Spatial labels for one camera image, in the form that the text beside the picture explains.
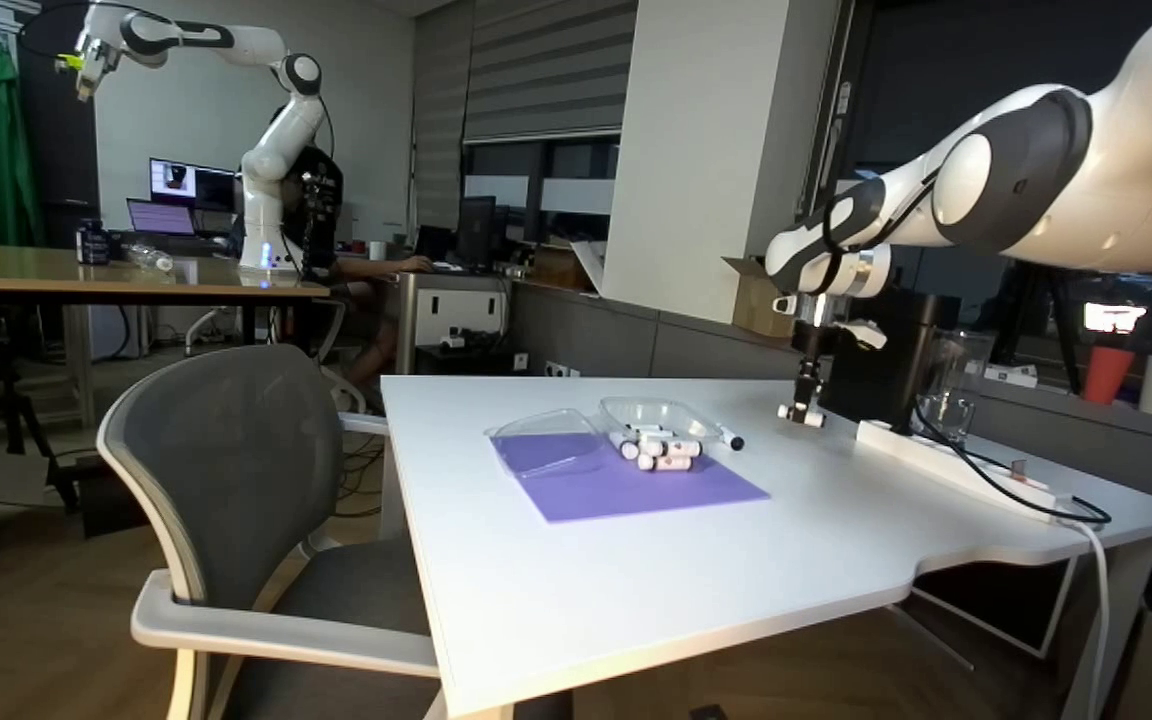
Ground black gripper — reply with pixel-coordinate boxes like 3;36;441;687
771;296;887;426

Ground white marker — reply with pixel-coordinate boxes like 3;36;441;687
774;405;826;426

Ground white robot arm foreground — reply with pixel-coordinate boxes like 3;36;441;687
762;28;1152;426

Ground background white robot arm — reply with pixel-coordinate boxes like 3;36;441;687
58;0;328;274

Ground clear plastic container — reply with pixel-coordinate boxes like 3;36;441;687
599;394;720;471

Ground white markers in container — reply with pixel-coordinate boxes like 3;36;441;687
610;424;703;471

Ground black box device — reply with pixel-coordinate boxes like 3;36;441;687
824;288;944;426

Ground cardboard box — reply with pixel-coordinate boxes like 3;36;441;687
727;256;793;341

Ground white power strip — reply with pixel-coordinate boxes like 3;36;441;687
856;421;1060;513

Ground black tripod right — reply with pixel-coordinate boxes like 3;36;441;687
990;263;1085;392

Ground purple paper sheet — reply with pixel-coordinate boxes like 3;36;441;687
491;431;762;523

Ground orange cup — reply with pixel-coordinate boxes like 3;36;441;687
1085;344;1131;405

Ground white drawer cabinet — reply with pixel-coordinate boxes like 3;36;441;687
397;273;513;373

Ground grey office chair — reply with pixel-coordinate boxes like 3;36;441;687
95;344;441;720

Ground laptop screen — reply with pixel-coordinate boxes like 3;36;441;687
127;198;196;235

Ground wooden background table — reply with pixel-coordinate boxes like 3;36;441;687
0;244;328;303

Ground black cable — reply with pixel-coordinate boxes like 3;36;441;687
913;392;1115;528

